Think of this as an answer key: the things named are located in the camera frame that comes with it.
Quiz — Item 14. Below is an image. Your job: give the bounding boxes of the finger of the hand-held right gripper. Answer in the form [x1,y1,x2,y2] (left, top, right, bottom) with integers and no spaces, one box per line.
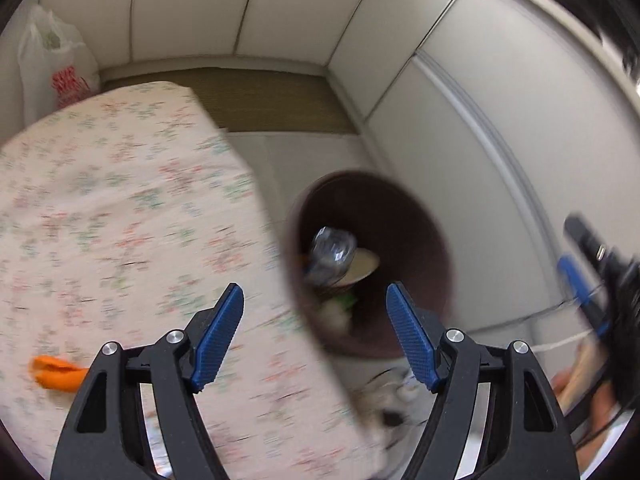
[563,213,610,263]
[556,254,612,339]

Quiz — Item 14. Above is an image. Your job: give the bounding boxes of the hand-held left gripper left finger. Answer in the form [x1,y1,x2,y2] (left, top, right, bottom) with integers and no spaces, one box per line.
[50,282,246,480]

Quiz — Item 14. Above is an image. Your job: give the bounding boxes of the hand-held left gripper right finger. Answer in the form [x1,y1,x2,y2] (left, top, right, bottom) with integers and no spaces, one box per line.
[386,281,581,480]

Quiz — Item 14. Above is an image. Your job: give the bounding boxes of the white tissue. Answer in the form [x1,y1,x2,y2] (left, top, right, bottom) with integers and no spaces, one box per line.
[319,302,352,334]

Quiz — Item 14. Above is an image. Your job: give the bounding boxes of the red instant noodle cup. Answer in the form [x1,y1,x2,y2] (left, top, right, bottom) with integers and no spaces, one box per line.
[339,248,381,287]

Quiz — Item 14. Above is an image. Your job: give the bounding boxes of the clear crushed plastic bottle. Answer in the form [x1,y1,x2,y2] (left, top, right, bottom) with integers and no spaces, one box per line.
[305,227,358,286]

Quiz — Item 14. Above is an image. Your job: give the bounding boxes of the brown trash bin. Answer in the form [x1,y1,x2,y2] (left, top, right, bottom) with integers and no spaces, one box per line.
[282,170,458,361]

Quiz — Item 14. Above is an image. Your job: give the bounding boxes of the orange peel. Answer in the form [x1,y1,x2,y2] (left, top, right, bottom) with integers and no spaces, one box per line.
[30,355,91,393]

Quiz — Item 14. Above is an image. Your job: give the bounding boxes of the person's right hand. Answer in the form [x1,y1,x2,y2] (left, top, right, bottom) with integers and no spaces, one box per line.
[554,342,626,466]

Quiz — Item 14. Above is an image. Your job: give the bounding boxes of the white black object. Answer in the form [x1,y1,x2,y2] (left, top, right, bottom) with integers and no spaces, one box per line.
[357,366,427,432]

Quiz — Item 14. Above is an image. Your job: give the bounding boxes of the white sliding cabinet door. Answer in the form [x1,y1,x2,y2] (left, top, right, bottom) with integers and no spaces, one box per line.
[366,0,608,341]

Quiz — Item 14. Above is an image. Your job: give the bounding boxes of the floral tablecloth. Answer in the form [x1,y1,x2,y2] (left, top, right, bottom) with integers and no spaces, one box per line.
[0,80,381,480]

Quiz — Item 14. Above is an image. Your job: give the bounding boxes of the olive green floor mat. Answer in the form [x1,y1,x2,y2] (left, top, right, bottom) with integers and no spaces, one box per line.
[100,66,357,136]

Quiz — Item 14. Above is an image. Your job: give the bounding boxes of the white red-print plastic bag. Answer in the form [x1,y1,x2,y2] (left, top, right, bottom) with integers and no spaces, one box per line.
[17,4,101,126]

